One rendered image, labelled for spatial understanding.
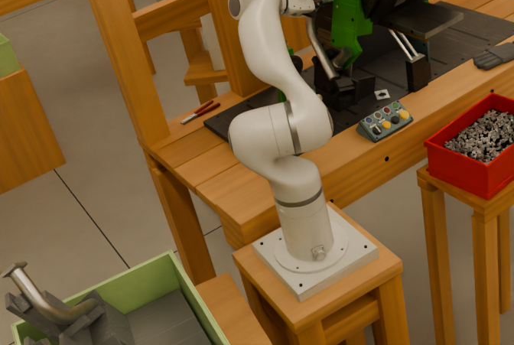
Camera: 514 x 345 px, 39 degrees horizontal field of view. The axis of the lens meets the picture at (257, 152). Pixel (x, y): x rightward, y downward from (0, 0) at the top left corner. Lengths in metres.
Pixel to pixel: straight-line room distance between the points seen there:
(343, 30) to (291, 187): 0.78
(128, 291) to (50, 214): 2.11
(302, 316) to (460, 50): 1.22
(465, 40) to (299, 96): 1.17
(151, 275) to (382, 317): 0.60
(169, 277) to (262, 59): 0.62
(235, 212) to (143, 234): 1.58
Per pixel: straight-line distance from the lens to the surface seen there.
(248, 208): 1.98
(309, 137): 1.56
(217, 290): 1.93
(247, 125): 1.56
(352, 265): 1.78
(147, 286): 1.86
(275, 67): 1.59
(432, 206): 2.22
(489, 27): 2.71
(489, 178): 2.01
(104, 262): 3.45
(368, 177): 2.16
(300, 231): 1.72
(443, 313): 2.54
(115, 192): 3.88
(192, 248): 2.70
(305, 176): 1.65
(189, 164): 2.26
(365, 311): 1.87
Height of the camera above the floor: 2.10
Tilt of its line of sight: 33 degrees down
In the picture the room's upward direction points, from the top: 14 degrees counter-clockwise
